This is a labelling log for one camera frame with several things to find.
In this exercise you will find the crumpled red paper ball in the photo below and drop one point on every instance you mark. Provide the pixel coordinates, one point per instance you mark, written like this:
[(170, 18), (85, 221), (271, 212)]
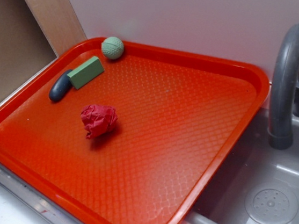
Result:
[(98, 120)]

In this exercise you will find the green rectangular block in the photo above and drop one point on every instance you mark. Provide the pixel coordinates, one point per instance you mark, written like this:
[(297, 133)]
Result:
[(86, 72)]

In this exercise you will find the green dimpled ball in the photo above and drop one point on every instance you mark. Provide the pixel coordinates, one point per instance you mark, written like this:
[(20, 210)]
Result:
[(112, 48)]

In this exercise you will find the dark grey oval stone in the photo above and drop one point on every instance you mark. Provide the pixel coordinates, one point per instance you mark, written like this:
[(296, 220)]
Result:
[(60, 87)]

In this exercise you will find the grey plastic sink basin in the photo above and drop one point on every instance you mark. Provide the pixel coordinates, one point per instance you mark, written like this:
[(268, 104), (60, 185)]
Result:
[(256, 184)]

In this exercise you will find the wooden board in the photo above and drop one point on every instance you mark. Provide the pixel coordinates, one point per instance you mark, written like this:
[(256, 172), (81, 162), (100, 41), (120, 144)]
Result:
[(59, 23)]

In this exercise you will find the grey plastic faucet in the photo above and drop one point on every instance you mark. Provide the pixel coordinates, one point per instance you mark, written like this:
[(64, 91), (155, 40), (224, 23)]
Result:
[(284, 101)]

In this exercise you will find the brown cardboard panel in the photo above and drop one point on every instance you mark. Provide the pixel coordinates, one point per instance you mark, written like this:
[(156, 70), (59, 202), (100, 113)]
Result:
[(24, 50)]

